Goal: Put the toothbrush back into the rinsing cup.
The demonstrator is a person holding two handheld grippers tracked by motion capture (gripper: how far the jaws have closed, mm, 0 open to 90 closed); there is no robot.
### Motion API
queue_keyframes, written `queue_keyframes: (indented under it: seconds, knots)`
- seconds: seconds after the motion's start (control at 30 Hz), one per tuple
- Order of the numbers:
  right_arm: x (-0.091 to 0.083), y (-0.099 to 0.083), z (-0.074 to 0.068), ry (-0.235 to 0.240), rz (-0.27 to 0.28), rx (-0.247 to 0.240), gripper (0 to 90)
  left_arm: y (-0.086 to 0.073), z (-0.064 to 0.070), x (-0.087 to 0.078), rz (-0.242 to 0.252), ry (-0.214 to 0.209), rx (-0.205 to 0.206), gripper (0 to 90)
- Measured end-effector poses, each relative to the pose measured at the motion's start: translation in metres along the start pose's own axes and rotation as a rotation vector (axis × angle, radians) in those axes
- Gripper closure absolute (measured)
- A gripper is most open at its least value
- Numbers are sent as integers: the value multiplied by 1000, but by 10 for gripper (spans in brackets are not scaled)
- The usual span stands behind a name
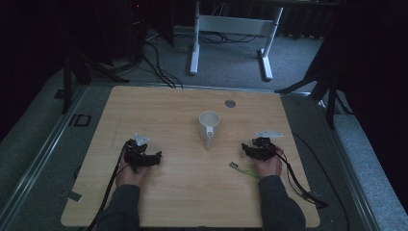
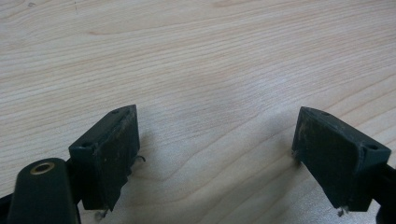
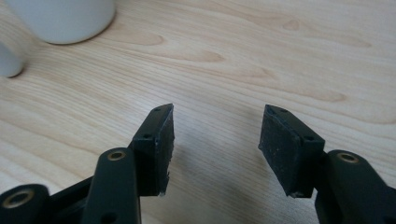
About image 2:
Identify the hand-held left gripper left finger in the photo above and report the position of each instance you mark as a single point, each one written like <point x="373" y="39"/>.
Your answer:
<point x="109" y="155"/>

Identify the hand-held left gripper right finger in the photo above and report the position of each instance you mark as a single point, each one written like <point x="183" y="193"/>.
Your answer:
<point x="333" y="161"/>

